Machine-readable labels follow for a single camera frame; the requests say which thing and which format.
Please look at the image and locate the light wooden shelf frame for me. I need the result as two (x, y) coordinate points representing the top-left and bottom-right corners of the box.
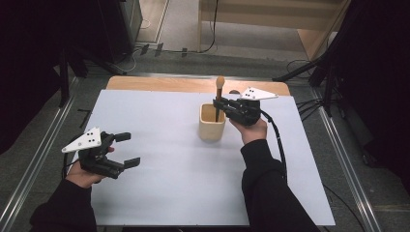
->
(197, 0), (352, 61)

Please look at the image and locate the cream square cup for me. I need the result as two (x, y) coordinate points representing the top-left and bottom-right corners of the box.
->
(198, 102), (226, 141)

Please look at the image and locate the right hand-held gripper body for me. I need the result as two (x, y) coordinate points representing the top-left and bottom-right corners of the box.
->
(225, 86), (279, 127)

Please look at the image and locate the black hanging cable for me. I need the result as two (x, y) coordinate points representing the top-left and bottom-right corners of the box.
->
(161, 0), (220, 55)

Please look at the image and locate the black stand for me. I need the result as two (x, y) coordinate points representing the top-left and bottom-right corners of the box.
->
(57, 47), (73, 109)

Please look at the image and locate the person's left hand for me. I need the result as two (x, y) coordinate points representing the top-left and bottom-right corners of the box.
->
(65, 146), (116, 189)

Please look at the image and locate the hand-held gripper cable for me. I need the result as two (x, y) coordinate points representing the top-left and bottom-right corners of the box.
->
(60, 152), (80, 180)
(259, 109), (288, 183)

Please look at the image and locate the makeup brush with gold ferrule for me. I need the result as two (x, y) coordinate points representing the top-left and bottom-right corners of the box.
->
(215, 75), (226, 123)

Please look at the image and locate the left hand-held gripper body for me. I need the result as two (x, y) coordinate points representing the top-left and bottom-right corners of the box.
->
(61, 127), (126, 180)

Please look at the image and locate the dark cabinet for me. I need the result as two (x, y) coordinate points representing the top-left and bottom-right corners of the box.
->
(96, 0), (143, 64)

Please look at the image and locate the person's right hand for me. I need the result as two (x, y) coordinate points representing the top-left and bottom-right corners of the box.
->
(229, 117), (269, 145)

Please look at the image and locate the white table sheet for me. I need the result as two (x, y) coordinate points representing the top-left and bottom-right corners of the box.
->
(72, 89), (337, 226)

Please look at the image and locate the bundle of black floor cables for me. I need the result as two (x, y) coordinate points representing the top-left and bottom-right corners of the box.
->
(295, 97), (327, 118)

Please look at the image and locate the left hand-held gripper cable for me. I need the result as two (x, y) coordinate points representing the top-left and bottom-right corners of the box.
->
(60, 152), (80, 180)

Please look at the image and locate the right hand-held gripper cable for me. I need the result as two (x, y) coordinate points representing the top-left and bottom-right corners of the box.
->
(259, 109), (288, 183)

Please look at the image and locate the wooden table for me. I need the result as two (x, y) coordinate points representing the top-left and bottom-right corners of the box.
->
(105, 75), (291, 97)

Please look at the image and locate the metal floor rail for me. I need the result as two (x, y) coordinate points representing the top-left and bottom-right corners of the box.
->
(0, 76), (80, 232)
(309, 86), (384, 232)

